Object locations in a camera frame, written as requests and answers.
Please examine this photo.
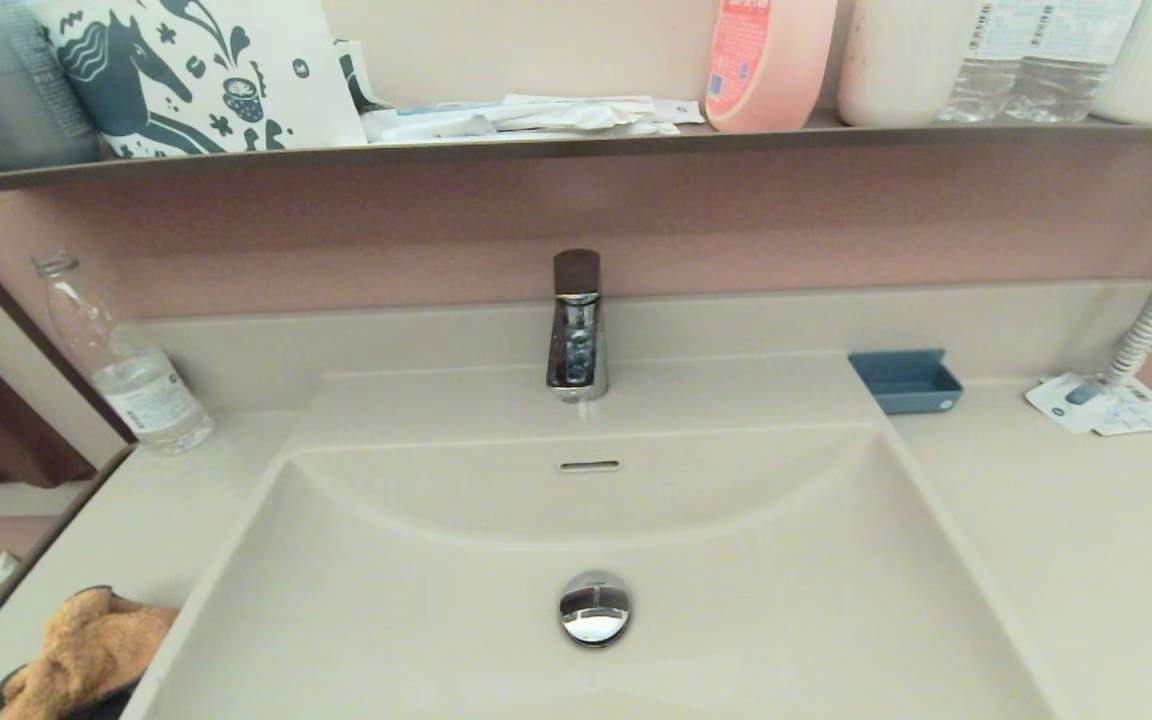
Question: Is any brown wall shelf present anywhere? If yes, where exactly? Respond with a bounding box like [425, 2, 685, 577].
[0, 115, 1152, 198]

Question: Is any white packet with blue stripe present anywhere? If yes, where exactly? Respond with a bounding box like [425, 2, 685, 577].
[361, 99, 537, 143]

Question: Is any white pouch with black print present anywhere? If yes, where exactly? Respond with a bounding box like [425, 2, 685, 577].
[334, 38, 392, 113]

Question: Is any beige wash basin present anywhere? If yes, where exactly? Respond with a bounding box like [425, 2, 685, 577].
[121, 352, 1077, 720]

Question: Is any white bag with horse print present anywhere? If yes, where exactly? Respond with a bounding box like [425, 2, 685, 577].
[28, 0, 369, 159]

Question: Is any white printed paper leaflet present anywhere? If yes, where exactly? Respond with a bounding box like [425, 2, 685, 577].
[1094, 383, 1152, 437]

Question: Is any pink lotion bottle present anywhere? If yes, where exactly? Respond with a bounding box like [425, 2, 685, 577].
[704, 0, 839, 133]

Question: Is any clear uncapped plastic water bottle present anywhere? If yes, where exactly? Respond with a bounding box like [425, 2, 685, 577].
[33, 250, 215, 457]

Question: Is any clear labelled water bottle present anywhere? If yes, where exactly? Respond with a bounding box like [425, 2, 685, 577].
[936, 0, 1037, 124]
[1004, 0, 1142, 124]

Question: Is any white packet with blue logo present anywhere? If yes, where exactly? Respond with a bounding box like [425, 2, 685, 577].
[1024, 372, 1127, 434]

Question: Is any white smooth jar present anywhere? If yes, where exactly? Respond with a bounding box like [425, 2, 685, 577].
[838, 0, 982, 128]

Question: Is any crumpled clear plastic packet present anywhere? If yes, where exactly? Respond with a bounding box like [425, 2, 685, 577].
[496, 93, 682, 136]

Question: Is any orange and grey cleaning cloth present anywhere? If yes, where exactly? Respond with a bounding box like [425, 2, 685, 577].
[0, 586, 180, 720]

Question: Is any chrome sink drain stopper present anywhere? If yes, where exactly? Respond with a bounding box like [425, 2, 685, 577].
[558, 570, 632, 648]

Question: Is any blue plastic soap dish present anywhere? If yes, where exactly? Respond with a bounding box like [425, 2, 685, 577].
[848, 349, 965, 415]

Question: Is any chrome faucet with brown handle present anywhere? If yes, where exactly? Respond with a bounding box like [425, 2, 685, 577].
[546, 249, 609, 403]

